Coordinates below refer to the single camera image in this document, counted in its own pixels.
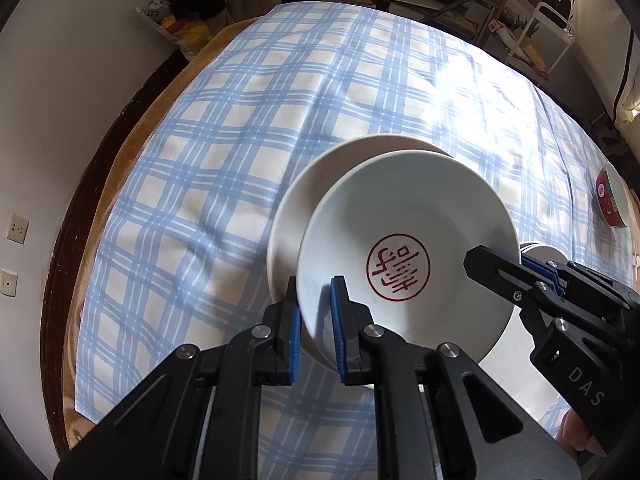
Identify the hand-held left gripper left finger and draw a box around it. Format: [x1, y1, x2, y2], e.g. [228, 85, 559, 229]
[52, 277, 302, 480]

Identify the white cushion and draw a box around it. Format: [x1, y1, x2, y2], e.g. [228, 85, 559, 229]
[617, 99, 640, 128]

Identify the white cart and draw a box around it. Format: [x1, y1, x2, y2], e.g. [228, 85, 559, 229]
[504, 0, 574, 75]

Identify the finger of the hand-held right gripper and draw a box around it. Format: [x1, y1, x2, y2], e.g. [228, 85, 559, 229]
[521, 255, 640, 311]
[464, 245, 548, 313]

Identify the red bowl with seal print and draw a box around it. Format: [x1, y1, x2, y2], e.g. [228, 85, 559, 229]
[295, 150, 521, 372]

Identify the red patterned bowl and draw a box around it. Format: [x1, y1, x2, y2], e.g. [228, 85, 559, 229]
[595, 162, 632, 229]

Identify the blue plaid tablecloth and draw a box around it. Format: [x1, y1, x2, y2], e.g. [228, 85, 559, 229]
[75, 2, 636, 480]

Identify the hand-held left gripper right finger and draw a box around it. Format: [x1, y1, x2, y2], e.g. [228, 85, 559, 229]
[329, 275, 582, 480]

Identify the small white bowl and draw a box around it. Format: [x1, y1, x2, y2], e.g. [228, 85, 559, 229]
[520, 242, 569, 267]

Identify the white cherry-print plate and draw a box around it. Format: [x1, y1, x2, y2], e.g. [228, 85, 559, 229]
[267, 135, 523, 396]

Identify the person's right hand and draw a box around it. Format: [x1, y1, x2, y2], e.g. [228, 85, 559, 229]
[556, 409, 601, 461]

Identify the black cable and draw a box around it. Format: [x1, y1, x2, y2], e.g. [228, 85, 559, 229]
[611, 27, 640, 118]

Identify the printed plastic bag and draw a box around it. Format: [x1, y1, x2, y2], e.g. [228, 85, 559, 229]
[137, 0, 222, 62]

